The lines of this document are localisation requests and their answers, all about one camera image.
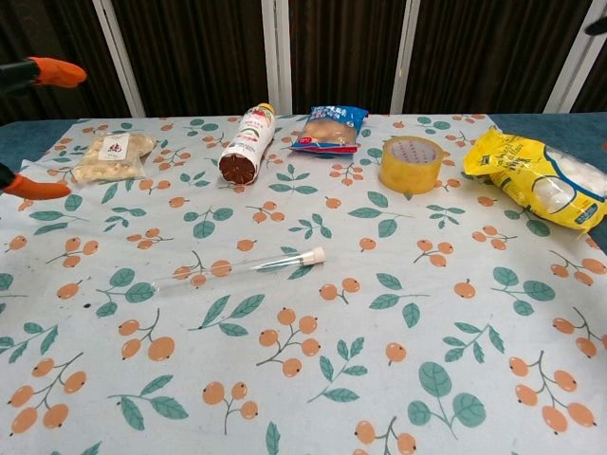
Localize yellow marshmallow bag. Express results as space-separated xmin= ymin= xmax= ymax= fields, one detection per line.
xmin=463 ymin=125 xmax=607 ymax=233

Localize floral printed tablecloth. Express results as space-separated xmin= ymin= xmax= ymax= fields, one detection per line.
xmin=0 ymin=113 xmax=607 ymax=455

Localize blue snack bag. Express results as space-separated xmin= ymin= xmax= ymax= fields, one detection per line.
xmin=288 ymin=104 xmax=370 ymax=155

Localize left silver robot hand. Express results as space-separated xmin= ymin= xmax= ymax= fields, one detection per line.
xmin=0 ymin=56 xmax=88 ymax=200

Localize clear bag of nuts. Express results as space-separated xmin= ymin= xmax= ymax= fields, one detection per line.
xmin=71 ymin=131 xmax=157 ymax=184

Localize clear packing tape roll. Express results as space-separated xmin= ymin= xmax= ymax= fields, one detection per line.
xmin=378 ymin=135 xmax=446 ymax=194

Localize clear glass test tube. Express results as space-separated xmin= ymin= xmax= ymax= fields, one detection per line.
xmin=154 ymin=246 xmax=328 ymax=298

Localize white screen frame post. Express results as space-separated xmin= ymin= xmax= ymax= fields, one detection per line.
xmin=543 ymin=0 xmax=601 ymax=114
xmin=389 ymin=0 xmax=421 ymax=115
xmin=260 ymin=0 xmax=293 ymax=116
xmin=92 ymin=0 xmax=146 ymax=118

